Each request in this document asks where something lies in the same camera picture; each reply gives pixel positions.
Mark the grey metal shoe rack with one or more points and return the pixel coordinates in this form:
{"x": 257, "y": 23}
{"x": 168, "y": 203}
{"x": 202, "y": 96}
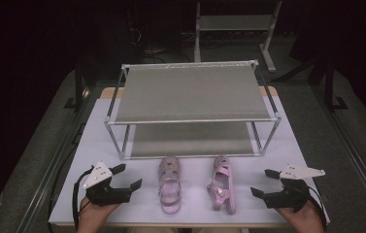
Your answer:
{"x": 190, "y": 93}

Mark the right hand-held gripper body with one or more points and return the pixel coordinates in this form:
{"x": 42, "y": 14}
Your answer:
{"x": 290, "y": 195}

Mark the grey metal stand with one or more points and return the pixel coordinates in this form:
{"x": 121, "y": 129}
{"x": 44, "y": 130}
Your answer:
{"x": 235, "y": 22}

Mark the black floor stand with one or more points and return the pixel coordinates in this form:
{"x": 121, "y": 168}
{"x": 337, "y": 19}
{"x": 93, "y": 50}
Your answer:
{"x": 330, "y": 87}
{"x": 78, "y": 87}

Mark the person's right hand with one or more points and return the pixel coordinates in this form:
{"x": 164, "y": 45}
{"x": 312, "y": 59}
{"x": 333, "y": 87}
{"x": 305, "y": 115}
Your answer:
{"x": 305, "y": 221}

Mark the metal floor rail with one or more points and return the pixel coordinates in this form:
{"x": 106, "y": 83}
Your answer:
{"x": 353, "y": 155}
{"x": 46, "y": 187}

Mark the person's left hand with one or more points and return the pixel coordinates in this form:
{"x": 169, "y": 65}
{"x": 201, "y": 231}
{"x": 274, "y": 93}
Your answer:
{"x": 93, "y": 216}

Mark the pink child sandal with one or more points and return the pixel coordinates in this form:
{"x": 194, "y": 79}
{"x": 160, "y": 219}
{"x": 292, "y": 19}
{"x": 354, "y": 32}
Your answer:
{"x": 170, "y": 171}
{"x": 224, "y": 194}

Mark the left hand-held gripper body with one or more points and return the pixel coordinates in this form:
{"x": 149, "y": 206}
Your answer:
{"x": 106, "y": 194}

